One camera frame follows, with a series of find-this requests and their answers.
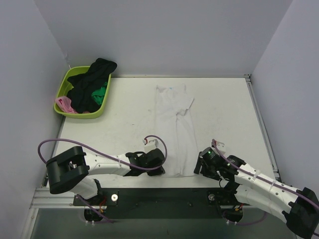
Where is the green t shirt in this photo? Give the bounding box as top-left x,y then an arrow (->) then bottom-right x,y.
91,81 -> 108,106

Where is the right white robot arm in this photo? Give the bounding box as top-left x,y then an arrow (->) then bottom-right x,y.
194,145 -> 319,239

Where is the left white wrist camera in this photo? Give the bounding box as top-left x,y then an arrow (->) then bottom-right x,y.
143,139 -> 159,153

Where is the pink t shirt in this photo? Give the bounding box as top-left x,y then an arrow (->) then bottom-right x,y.
55,96 -> 78,114

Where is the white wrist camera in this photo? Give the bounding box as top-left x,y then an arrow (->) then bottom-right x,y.
211,140 -> 226,154
143,139 -> 159,153

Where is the white t shirt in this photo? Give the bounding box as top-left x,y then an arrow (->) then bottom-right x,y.
155,84 -> 199,177

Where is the lime green plastic basket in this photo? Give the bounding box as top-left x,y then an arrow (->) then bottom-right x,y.
53,66 -> 112,120

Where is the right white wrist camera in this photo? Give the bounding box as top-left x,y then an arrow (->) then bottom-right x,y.
211,140 -> 226,154

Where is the black t shirt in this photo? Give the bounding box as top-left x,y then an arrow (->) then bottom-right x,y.
67,58 -> 117,114

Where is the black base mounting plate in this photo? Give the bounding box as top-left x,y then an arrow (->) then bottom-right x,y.
73,187 -> 240,220

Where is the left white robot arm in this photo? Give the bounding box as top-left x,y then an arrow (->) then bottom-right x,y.
46,146 -> 165,205

